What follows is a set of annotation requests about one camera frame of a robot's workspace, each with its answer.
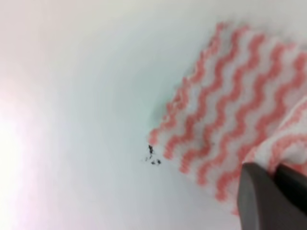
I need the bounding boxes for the pink white striped towel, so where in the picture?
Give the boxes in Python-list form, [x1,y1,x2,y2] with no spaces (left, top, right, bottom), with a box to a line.
[149,23,307,214]

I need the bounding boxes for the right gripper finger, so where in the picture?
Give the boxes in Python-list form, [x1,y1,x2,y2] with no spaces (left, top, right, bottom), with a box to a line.
[237,163,307,230]

